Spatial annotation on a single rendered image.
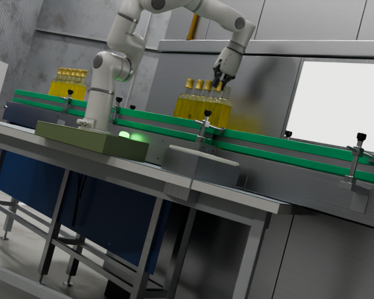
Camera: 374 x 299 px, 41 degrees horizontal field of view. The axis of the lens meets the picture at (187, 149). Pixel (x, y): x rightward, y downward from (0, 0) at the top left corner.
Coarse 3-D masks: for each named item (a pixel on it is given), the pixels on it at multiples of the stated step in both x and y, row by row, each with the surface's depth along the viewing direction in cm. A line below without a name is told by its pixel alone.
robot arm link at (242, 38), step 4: (248, 20) 205; (220, 24) 206; (248, 24) 204; (252, 24) 204; (224, 28) 205; (244, 28) 204; (248, 28) 204; (252, 28) 205; (236, 32) 206; (240, 32) 205; (244, 32) 204; (248, 32) 205; (252, 32) 206; (232, 36) 207; (236, 36) 205; (240, 36) 205; (244, 36) 205; (248, 36) 205; (232, 40) 206; (236, 40) 205; (240, 40) 205; (244, 40) 205; (248, 40) 207; (240, 44) 205; (244, 44) 206
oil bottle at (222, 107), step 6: (216, 102) 206; (222, 102) 204; (228, 102) 205; (216, 108) 206; (222, 108) 204; (228, 108) 206; (216, 114) 205; (222, 114) 204; (228, 114) 206; (210, 120) 207; (216, 120) 204; (222, 120) 205; (216, 126) 204; (222, 126) 205
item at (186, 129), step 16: (16, 96) 319; (32, 96) 302; (48, 96) 288; (80, 112) 260; (112, 112) 239; (128, 112) 230; (144, 112) 222; (144, 128) 219; (160, 128) 212; (176, 128) 205; (192, 128) 198
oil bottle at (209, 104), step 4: (212, 96) 211; (208, 100) 210; (212, 100) 209; (204, 104) 212; (208, 104) 210; (212, 104) 208; (204, 108) 211; (208, 108) 209; (212, 108) 208; (204, 116) 210; (200, 120) 211; (208, 120) 208
